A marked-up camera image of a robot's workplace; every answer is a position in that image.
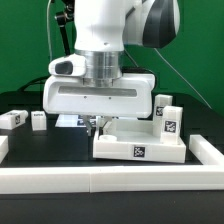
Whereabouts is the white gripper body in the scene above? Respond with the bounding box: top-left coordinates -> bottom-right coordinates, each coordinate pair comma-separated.
43,73 -> 155,118

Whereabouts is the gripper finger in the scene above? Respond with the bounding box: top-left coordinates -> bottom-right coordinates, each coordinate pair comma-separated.
102,117 -> 113,129
82,115 -> 95,137

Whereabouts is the white square table top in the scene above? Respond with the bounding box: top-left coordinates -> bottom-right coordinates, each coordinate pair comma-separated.
93,118 -> 186,163

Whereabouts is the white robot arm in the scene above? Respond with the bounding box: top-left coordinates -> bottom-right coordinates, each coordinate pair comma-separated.
43,0 -> 180,119

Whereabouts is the white sheet with markers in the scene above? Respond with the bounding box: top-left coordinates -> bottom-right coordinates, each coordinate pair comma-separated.
54,113 -> 101,128

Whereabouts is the white U-shaped obstacle fence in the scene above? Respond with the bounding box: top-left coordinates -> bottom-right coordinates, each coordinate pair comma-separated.
0,135 -> 224,194

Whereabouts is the black cable bundle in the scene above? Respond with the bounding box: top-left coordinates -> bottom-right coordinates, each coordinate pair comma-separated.
18,75 -> 51,93

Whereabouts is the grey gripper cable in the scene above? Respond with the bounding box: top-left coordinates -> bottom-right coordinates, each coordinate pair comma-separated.
124,48 -> 213,110

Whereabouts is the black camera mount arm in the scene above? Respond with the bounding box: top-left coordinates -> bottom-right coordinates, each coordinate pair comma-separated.
55,0 -> 74,55

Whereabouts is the thin white cable left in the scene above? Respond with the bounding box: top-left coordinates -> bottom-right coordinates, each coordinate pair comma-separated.
46,0 -> 55,63

